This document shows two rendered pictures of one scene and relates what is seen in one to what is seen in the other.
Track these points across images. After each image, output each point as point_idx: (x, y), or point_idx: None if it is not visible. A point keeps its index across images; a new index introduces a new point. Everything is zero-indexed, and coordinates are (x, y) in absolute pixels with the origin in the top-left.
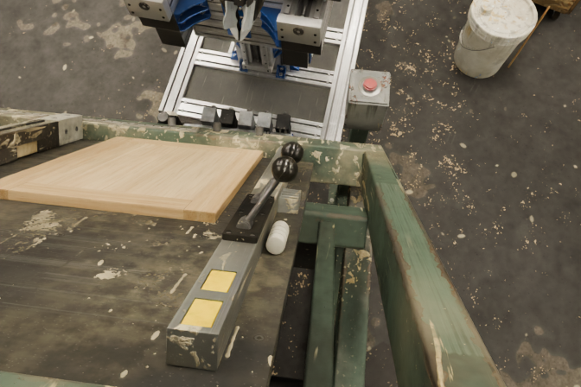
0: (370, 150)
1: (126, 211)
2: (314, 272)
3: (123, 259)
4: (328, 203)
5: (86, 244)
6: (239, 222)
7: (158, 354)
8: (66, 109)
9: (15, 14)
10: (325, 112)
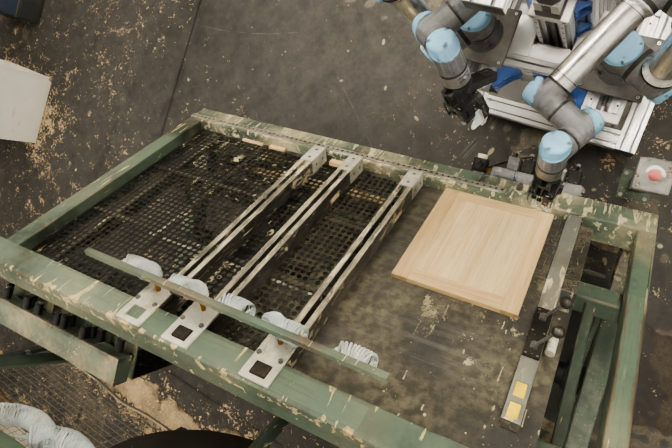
0: (643, 229)
1: (468, 301)
2: (591, 255)
3: (473, 350)
4: (615, 196)
5: (454, 333)
6: (531, 346)
7: (495, 419)
8: (386, 83)
9: None
10: (626, 120)
